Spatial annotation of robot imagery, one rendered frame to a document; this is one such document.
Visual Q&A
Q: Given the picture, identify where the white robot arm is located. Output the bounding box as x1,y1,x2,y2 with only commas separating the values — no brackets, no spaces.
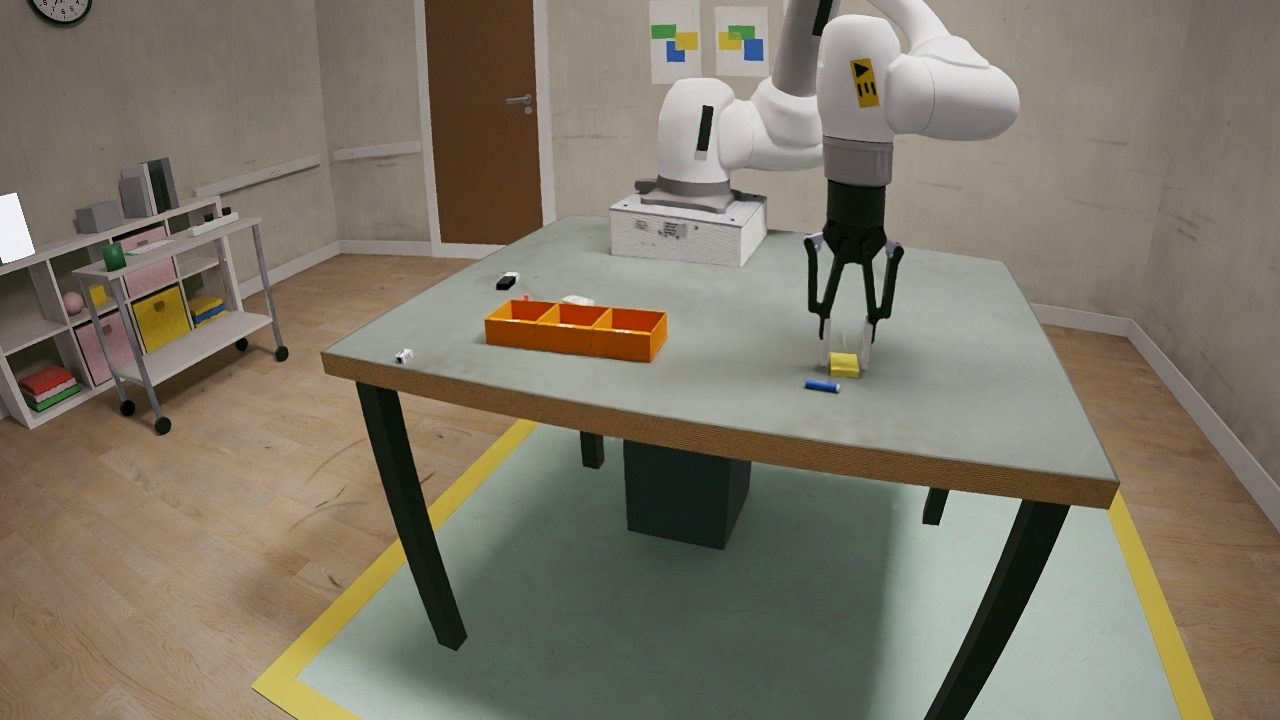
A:
635,0,1020,215

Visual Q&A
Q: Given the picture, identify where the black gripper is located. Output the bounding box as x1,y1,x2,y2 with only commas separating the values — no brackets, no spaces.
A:
803,179,904,370

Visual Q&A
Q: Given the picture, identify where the orange three-compartment tray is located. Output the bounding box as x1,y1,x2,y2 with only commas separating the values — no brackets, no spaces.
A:
484,299,668,363

